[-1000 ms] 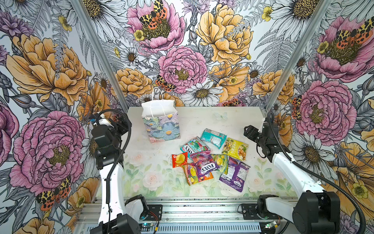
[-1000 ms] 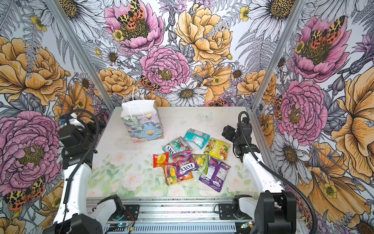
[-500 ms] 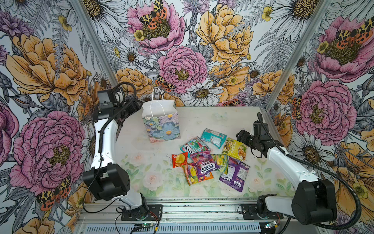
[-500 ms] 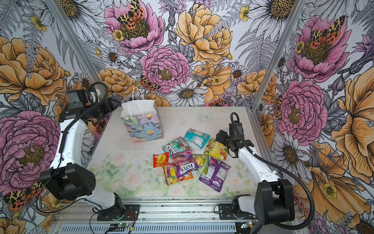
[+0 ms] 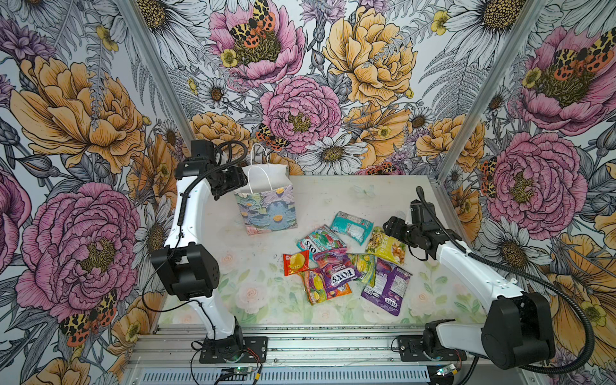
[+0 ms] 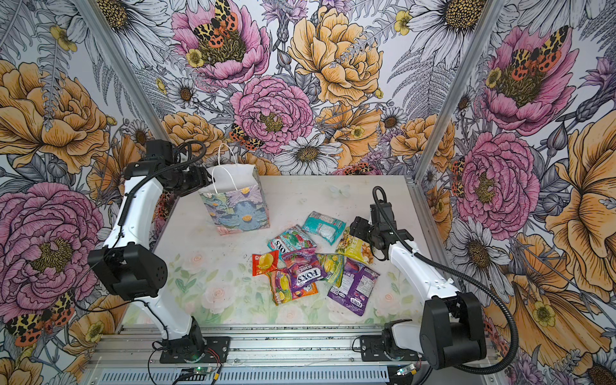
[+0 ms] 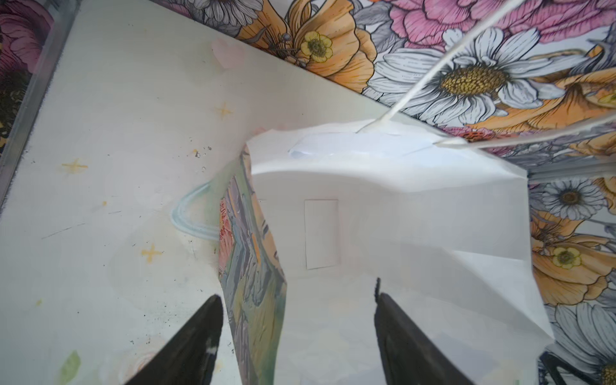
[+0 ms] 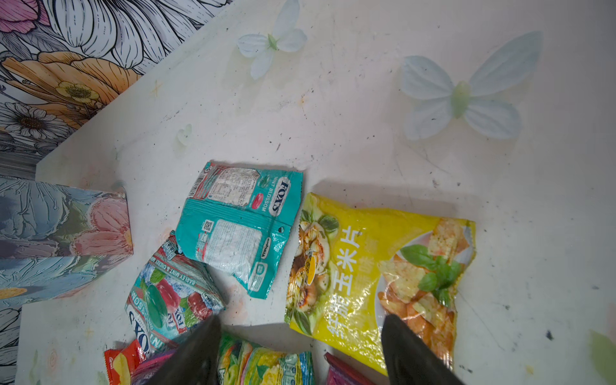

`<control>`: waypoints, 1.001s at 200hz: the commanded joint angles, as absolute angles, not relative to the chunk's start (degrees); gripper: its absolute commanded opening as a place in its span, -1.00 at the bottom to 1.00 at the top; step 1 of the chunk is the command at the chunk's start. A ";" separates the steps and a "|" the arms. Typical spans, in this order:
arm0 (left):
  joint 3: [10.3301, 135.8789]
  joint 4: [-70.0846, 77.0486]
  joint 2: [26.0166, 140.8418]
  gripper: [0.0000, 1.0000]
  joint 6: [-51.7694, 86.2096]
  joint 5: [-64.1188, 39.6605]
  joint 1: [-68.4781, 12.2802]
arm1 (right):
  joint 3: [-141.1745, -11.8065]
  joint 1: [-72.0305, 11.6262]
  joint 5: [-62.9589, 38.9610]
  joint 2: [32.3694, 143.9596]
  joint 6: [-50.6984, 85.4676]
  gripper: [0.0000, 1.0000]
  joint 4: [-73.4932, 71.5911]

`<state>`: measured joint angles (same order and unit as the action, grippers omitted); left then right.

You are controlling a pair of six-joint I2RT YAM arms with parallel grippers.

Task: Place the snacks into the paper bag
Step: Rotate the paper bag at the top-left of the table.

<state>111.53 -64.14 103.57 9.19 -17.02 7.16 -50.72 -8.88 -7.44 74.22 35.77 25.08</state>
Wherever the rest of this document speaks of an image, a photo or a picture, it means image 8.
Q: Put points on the floral paper gift bag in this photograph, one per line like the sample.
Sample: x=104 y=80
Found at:
x=56 y=239

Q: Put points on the green yellow Fox's packet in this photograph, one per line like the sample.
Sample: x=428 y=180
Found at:
x=242 y=362

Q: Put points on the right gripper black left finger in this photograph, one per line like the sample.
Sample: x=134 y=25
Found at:
x=196 y=360

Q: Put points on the small red lemon sachet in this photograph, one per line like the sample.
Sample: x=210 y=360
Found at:
x=121 y=364

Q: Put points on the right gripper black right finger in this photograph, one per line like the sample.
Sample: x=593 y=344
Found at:
x=408 y=359

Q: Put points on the teal Fox's candy packet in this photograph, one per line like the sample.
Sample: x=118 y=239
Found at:
x=238 y=220

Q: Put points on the green red Fox's packet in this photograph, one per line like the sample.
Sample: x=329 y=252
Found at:
x=170 y=297

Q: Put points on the large purple snack packet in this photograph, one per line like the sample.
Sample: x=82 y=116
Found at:
x=340 y=373

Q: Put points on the yellow corn chips packet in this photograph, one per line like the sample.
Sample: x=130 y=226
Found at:
x=355 y=267

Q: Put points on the purple Fox's candy packet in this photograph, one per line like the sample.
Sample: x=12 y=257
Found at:
x=145 y=371

